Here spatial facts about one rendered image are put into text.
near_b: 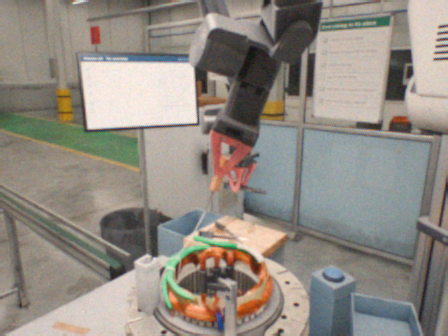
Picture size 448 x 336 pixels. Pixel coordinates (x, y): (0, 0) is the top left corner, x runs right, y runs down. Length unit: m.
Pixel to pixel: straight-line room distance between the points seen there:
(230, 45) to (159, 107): 1.16
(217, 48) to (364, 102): 2.34
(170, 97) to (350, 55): 1.57
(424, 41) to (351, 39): 2.03
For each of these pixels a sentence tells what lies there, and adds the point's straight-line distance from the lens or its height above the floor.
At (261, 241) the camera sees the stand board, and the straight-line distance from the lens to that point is 0.89.
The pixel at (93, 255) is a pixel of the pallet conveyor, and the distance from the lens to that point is 1.54.
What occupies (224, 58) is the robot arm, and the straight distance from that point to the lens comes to 0.46.
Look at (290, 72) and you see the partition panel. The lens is 3.03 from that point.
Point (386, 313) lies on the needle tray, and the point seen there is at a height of 1.04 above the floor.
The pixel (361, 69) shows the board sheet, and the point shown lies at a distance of 2.75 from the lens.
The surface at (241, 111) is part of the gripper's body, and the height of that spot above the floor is 1.42.
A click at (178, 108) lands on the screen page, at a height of 1.32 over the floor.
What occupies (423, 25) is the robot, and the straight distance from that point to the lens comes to 0.79.
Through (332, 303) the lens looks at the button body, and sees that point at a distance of 0.83.
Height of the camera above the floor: 1.48
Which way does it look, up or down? 15 degrees down
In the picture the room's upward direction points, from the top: straight up
